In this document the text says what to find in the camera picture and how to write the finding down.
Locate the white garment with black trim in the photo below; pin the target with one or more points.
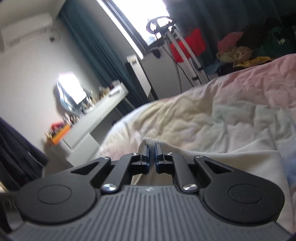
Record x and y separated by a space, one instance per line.
228 198

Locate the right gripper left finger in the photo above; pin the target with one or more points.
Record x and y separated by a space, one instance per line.
123 171

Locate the orange cosmetics box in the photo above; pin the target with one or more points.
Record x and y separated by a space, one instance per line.
56 132

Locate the white air conditioner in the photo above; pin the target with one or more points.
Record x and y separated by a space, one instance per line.
14 33

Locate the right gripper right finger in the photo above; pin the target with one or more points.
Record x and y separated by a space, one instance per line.
175 165

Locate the white radiator heater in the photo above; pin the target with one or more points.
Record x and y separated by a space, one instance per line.
137 73

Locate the oval mirror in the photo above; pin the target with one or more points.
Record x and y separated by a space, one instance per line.
71 93

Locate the pile of colourful clothes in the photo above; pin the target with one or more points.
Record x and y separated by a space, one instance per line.
255 45

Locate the cosmetic bottles on table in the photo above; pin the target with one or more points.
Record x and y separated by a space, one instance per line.
91 101

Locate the white dressing table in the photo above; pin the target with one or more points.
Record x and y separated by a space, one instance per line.
78 146

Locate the pink pastel bed sheet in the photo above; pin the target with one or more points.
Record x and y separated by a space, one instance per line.
249 110

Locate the teal curtain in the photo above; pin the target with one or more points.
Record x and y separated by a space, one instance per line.
214 18

